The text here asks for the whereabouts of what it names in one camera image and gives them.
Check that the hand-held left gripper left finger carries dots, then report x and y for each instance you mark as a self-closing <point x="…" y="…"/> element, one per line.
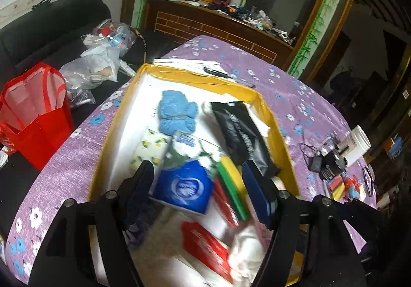
<point x="141" y="187"/>

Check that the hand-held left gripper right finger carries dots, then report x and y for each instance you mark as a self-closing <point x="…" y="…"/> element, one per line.
<point x="257" y="190"/>

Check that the blue tissue pack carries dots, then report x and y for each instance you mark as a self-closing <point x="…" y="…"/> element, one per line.
<point x="186" y="187"/>

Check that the white foam box yellow tape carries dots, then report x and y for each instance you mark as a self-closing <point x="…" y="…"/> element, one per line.
<point x="128" y="132"/>

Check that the pack of coloured sponges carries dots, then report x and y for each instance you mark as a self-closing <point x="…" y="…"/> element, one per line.
<point x="231" y="184"/>

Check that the lemon print tissue pack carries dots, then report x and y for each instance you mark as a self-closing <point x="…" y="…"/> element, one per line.
<point x="151" y="145"/>

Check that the black foil packet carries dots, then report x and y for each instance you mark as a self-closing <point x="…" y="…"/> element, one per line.
<point x="237" y="132"/>

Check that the leaf print clear packet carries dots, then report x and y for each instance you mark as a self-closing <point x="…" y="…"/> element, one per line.
<point x="189" y="148"/>

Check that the white crumpled bag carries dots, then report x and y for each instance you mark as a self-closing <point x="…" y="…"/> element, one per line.
<point x="247" y="251"/>

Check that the black power adapter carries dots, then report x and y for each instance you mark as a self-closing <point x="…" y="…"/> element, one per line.
<point x="317" y="164"/>

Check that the white cloth glove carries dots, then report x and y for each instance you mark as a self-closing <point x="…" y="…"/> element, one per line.
<point x="257" y="123"/>

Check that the red flat packet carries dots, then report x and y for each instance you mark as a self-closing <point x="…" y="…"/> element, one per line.
<point x="205" y="248"/>

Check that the small colourful sponge stack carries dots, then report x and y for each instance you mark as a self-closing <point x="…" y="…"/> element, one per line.
<point x="334" y="187"/>

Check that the blue knitted towel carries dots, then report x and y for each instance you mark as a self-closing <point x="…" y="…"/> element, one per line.
<point x="173" y="113"/>

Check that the small black device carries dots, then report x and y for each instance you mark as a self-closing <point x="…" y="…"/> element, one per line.
<point x="335" y="163"/>

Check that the small blue sponge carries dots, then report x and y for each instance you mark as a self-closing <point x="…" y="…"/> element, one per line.
<point x="354" y="192"/>

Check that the red fabric shopping bag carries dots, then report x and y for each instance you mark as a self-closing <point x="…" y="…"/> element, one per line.
<point x="41" y="139"/>

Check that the white plastic jar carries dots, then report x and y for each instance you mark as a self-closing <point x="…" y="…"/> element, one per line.
<point x="358" y="142"/>

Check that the black pen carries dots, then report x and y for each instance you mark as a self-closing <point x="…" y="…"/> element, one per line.
<point x="218" y="72"/>

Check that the clear crinkled plastic bag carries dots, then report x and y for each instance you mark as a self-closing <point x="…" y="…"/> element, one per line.
<point x="80" y="78"/>

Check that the white plastic bag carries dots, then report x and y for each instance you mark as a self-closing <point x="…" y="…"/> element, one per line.
<point x="99" y="58"/>

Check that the dark cloth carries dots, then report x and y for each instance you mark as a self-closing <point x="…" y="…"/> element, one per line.
<point x="343" y="84"/>

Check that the orange box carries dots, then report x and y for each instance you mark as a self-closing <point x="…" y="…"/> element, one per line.
<point x="393" y="147"/>

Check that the clear bag with red items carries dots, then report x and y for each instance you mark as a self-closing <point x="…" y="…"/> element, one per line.
<point x="117" y="34"/>

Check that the clutter pile on counter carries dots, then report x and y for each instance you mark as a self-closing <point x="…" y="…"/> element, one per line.
<point x="257" y="17"/>

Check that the wooden brick-pattern counter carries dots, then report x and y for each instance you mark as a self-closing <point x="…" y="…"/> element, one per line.
<point x="199" y="23"/>

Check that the black sofa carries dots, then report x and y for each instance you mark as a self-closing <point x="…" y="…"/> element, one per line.
<point x="48" y="26"/>

